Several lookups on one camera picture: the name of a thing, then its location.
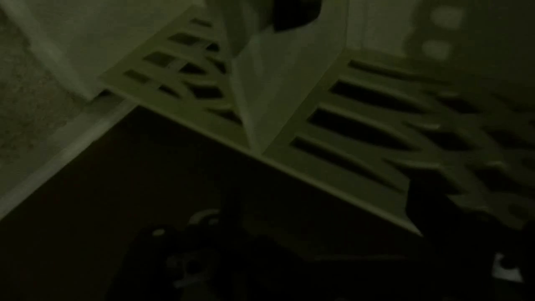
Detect white lattice side cabinet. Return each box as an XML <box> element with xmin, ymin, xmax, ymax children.
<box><xmin>1</xmin><ymin>0</ymin><xmax>535</xmax><ymax>229</ymax></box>

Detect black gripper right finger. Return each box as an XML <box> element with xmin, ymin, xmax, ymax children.
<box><xmin>404</xmin><ymin>175</ymin><xmax>535</xmax><ymax>301</ymax></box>

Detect black remote control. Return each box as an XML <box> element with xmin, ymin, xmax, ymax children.
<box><xmin>272</xmin><ymin>0</ymin><xmax>322</xmax><ymax>31</ymax></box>

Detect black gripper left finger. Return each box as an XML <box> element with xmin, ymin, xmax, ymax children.
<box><xmin>105</xmin><ymin>209</ymin><xmax>244</xmax><ymax>301</ymax></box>

